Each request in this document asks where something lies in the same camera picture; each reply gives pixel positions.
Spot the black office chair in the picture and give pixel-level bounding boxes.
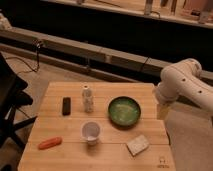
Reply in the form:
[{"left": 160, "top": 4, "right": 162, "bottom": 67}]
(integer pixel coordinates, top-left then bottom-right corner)
[{"left": 0, "top": 53, "right": 38, "bottom": 171}]

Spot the wooden table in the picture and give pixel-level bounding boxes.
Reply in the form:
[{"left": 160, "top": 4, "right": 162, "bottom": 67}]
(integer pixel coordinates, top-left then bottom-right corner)
[{"left": 18, "top": 82, "right": 176, "bottom": 171}]

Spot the black cable on floor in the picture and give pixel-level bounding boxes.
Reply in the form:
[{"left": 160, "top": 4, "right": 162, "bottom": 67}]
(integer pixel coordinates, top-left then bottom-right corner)
[{"left": 3, "top": 39, "right": 44, "bottom": 74}]

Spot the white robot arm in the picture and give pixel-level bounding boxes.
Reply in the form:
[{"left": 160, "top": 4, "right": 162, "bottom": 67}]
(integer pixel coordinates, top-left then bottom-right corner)
[{"left": 154, "top": 58, "right": 213, "bottom": 117}]

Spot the white paper cup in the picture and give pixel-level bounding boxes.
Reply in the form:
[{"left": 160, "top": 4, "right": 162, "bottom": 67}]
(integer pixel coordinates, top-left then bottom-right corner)
[{"left": 81, "top": 121, "right": 101, "bottom": 145}]

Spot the green bowl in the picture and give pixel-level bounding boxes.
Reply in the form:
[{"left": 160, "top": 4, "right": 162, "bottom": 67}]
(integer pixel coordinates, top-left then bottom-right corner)
[{"left": 108, "top": 96, "right": 141, "bottom": 127}]

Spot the orange carrot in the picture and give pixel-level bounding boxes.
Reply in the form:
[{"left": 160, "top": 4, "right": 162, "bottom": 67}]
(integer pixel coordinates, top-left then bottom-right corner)
[{"left": 38, "top": 137, "right": 62, "bottom": 150}]

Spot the white sponge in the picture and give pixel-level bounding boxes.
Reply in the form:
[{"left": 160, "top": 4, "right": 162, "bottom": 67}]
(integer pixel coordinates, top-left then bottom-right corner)
[{"left": 126, "top": 135, "right": 149, "bottom": 156}]

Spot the black rectangular block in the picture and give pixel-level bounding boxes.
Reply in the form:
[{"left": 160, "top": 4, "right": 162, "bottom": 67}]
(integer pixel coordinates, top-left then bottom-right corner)
[{"left": 62, "top": 97, "right": 71, "bottom": 116}]

